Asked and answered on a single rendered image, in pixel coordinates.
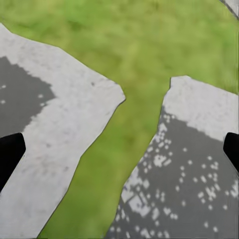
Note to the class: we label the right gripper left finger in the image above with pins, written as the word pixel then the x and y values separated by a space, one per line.
pixel 12 148

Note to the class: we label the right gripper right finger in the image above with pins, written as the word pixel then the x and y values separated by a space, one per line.
pixel 231 148

